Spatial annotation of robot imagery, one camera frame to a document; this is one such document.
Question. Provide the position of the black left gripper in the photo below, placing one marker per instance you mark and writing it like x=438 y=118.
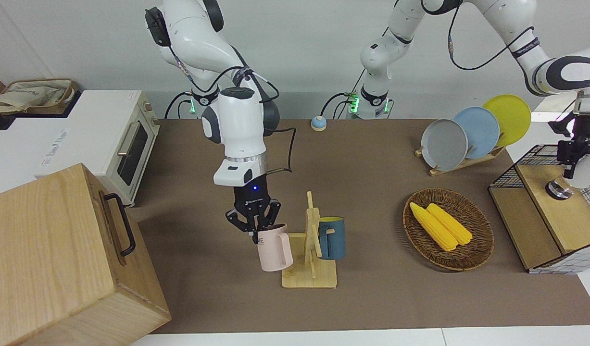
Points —
x=588 y=129

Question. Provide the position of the wooden plate rack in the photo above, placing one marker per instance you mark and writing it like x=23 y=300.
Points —
x=472 y=162

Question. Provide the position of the yellow corn cob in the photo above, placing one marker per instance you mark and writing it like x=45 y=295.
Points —
x=432 y=226
x=451 y=223

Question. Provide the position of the wooden mug rack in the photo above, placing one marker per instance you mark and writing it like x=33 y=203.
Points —
x=309 y=276

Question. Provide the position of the brown table mat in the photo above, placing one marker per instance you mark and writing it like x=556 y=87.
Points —
x=371 y=192

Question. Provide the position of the light wooden cabinet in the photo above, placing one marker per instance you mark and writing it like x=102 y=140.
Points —
x=49 y=259

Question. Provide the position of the black camera stand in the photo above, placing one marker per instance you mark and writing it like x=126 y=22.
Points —
x=561 y=126

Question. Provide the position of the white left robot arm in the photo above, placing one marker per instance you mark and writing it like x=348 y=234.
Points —
x=569 y=72

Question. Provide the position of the yellow plate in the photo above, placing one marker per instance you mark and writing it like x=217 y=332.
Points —
x=511 y=117

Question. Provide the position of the light blue plate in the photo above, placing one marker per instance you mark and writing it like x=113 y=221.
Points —
x=482 y=132

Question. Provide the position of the brown wicker basket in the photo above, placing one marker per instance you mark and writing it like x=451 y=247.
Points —
x=472 y=257

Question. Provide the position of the small blue bell button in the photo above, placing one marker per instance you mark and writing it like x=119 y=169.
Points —
x=318 y=124

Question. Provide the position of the white toaster oven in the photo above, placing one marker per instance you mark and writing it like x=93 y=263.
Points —
x=83 y=139

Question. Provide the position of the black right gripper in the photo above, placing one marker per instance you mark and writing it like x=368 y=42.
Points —
x=251 y=202

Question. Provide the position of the dark blue mug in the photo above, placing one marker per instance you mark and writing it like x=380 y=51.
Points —
x=335 y=240

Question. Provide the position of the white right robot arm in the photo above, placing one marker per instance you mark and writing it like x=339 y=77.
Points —
x=237 y=120

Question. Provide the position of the grey plate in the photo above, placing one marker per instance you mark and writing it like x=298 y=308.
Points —
x=444 y=146

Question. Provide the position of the pink mug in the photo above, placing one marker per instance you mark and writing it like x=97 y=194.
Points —
x=273 y=252

